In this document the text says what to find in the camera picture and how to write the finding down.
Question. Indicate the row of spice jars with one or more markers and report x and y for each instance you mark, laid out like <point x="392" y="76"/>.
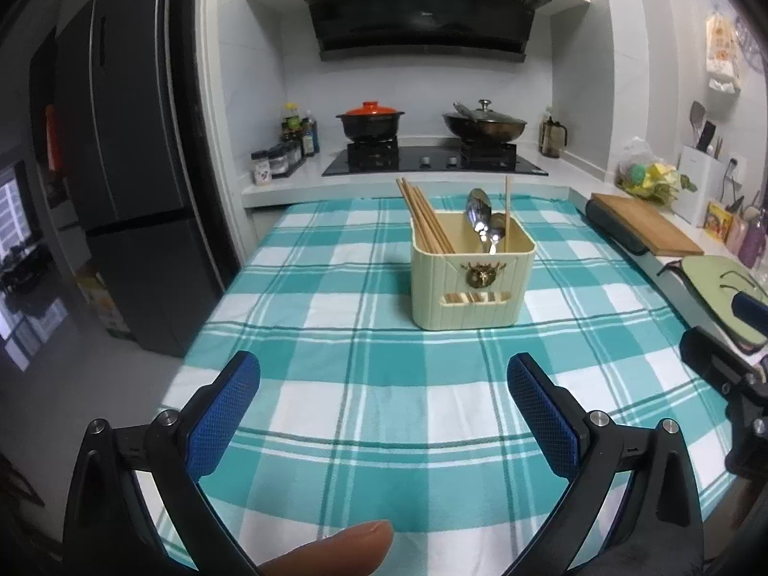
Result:
<point x="273" y="165"/>

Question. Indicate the white knife holder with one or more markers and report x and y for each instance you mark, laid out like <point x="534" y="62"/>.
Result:
<point x="702" y="189"/>

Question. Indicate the black clay pot red lid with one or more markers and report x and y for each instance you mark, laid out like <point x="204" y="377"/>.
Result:
<point x="371" y="123"/>

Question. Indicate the pink cup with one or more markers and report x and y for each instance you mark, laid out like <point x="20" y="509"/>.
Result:
<point x="735" y="237"/>

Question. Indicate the teal checkered tablecloth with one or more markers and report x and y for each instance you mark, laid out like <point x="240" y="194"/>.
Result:
<point x="372" y="384"/>

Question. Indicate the plastic bag of yellow cloths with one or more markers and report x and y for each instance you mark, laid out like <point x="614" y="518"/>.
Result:
<point x="651" y="177"/>

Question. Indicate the yellow printed tin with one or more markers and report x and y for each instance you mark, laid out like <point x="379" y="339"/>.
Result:
<point x="718" y="220"/>

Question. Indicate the hanging printed packet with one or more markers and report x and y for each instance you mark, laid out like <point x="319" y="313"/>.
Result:
<point x="722" y="51"/>

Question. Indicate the black spatula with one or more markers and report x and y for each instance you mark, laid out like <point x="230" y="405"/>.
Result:
<point x="697" y="120"/>

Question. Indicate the green plastic cutting board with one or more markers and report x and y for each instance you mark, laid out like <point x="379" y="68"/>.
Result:
<point x="708" y="279"/>

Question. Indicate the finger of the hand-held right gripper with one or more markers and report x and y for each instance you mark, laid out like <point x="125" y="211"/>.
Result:
<point x="753" y="306"/>
<point x="714" y="354"/>

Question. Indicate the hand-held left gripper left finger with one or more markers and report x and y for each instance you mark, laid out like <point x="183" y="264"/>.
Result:
<point x="222" y="414"/>

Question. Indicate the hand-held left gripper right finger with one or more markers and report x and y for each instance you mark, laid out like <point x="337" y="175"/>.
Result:
<point x="543" y="417"/>

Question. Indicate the wooden chopstick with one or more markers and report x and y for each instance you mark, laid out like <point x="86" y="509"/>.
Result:
<point x="429" y="219"/>
<point x="507" y="204"/>
<point x="418" y="216"/>
<point x="432" y="219"/>
<point x="425" y="218"/>
<point x="422" y="217"/>
<point x="414" y="215"/>
<point x="436" y="221"/>

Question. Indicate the purple bottle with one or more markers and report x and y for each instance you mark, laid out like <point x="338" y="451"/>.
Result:
<point x="755" y="249"/>

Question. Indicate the green glass jug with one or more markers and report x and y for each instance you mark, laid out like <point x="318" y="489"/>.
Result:
<point x="552" y="135"/>

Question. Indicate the dark sauce bottle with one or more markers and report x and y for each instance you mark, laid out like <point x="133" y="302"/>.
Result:
<point x="309" y="138"/>
<point x="292" y="126"/>

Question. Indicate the black range hood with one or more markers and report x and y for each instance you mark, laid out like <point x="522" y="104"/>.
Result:
<point x="420" y="18"/>

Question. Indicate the black wok with lid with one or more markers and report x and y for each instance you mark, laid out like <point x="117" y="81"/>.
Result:
<point x="485" y="126"/>

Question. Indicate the cream utensil holder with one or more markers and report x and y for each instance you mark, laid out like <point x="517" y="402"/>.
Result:
<point x="471" y="294"/>

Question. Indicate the cardboard box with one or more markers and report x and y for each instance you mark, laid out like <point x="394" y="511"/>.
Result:
<point x="102" y="306"/>

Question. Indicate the wooden cutting board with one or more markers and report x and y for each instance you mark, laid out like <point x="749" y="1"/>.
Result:
<point x="654" y="225"/>

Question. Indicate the stainless steel spoon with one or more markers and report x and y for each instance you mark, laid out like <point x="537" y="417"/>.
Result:
<point x="497" y="233"/>
<point x="478" y="210"/>

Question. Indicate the black gas cooktop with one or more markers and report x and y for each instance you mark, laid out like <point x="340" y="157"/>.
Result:
<point x="432" y="162"/>

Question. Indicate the dark grey refrigerator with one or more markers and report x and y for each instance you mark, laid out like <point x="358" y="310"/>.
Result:
<point x="138" y="162"/>

